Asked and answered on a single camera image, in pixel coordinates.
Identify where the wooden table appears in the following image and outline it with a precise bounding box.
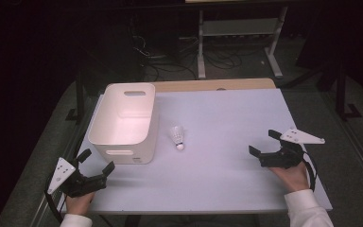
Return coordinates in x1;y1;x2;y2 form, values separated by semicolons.
152;78;277;94

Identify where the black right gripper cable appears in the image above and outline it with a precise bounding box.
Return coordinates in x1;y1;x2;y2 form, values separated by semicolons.
302;150;319;193

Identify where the white plastic storage basket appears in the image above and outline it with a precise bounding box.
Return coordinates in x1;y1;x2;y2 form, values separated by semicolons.
87;82;160;166

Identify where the person's right white sleeve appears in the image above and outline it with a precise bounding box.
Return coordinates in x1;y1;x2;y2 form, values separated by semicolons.
284;188;335;227

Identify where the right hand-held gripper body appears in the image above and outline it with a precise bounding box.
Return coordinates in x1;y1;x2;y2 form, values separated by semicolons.
258;127;326;168

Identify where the white feather shuttlecock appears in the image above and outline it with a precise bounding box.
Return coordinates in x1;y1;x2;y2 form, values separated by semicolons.
169;125;186;151

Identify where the person's right hand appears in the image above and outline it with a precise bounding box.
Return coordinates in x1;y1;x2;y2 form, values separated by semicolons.
268;162;311;193

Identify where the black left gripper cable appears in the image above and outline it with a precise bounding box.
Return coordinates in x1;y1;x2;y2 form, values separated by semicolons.
43;172;64;224

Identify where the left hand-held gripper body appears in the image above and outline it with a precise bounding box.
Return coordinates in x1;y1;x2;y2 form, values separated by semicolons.
46;157;108;199

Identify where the black metal stand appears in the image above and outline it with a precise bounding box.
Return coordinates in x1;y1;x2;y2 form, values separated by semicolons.
64;69;86;125
334;61;363;122

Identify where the person's left white sleeve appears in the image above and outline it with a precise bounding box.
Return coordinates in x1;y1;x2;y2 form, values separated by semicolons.
59;213;94;227

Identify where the tangle of black floor cables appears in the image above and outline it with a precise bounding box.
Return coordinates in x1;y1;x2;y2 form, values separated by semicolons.
131;18;266;82

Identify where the white table mat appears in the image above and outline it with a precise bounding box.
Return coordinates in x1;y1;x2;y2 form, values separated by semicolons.
60;88;334;216

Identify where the white metal desk frame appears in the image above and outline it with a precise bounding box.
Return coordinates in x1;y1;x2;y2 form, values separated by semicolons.
196;5;289;79

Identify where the person's white sleeve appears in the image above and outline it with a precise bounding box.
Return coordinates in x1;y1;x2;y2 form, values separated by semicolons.
284;188;335;227
59;213;94;227

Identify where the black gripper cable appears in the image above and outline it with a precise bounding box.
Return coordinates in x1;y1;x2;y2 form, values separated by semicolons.
43;172;64;224
302;150;319;193

